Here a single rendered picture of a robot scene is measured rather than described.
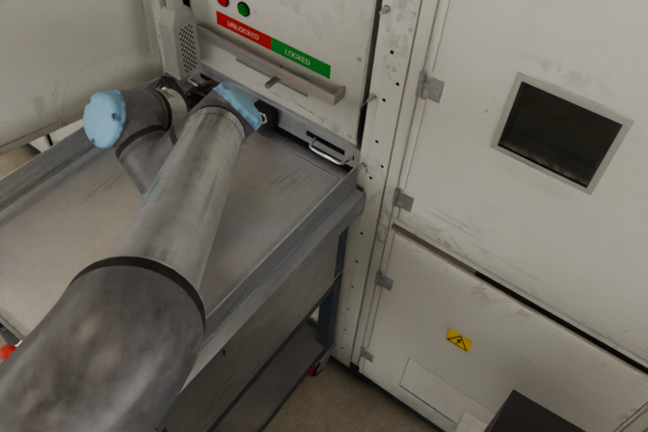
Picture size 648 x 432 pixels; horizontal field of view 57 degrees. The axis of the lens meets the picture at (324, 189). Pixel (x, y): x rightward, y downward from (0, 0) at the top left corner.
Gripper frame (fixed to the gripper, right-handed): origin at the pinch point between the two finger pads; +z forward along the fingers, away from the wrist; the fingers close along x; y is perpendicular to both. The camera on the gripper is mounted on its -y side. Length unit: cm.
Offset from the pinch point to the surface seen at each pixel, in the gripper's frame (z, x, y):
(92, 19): -4.1, 3.2, -39.3
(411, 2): -6.7, 32.9, 32.7
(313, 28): 5.4, 20.7, 10.5
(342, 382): 56, -85, 36
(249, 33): 9.8, 13.2, -6.9
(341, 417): 48, -90, 42
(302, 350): 42, -74, 23
